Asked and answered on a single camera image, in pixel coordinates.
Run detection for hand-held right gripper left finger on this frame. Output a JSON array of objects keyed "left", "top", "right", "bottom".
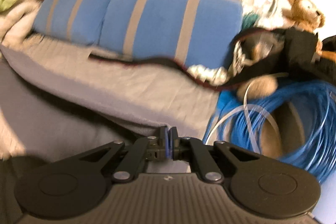
[{"left": 79, "top": 126, "right": 171, "bottom": 184}]

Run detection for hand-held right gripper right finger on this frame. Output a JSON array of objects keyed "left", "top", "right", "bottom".
[{"left": 170, "top": 127, "right": 259, "bottom": 184}]

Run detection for grey-blue fleece pants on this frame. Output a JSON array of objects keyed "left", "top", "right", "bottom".
[{"left": 0, "top": 46, "right": 205, "bottom": 172}]

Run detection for white crumpled cloth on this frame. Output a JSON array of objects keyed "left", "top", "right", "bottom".
[{"left": 188, "top": 64, "right": 229, "bottom": 85}]

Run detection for tan plush toy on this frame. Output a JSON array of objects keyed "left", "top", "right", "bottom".
[{"left": 236, "top": 74, "right": 279, "bottom": 100}]

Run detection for blue pillow with grey stripes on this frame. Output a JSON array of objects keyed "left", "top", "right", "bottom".
[
  {"left": 33, "top": 0, "right": 116, "bottom": 46},
  {"left": 98, "top": 0, "right": 243, "bottom": 68}
]

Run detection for teal cloth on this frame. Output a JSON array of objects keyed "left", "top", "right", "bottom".
[{"left": 241, "top": 13, "right": 260, "bottom": 30}]

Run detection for black bag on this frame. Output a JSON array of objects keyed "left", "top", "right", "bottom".
[{"left": 283, "top": 28, "right": 336, "bottom": 83}]

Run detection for white comforter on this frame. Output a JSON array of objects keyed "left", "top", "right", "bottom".
[{"left": 0, "top": 0, "right": 40, "bottom": 41}]

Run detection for black strap with red edge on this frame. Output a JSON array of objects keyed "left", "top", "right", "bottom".
[{"left": 88, "top": 27, "right": 292, "bottom": 93}]

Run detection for white cable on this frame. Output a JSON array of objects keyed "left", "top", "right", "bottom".
[{"left": 202, "top": 72, "right": 289, "bottom": 143}]

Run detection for white rope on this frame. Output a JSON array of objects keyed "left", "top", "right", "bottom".
[{"left": 228, "top": 40, "right": 252, "bottom": 75}]

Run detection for blue cable coil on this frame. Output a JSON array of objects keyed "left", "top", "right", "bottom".
[{"left": 203, "top": 80, "right": 336, "bottom": 184}]

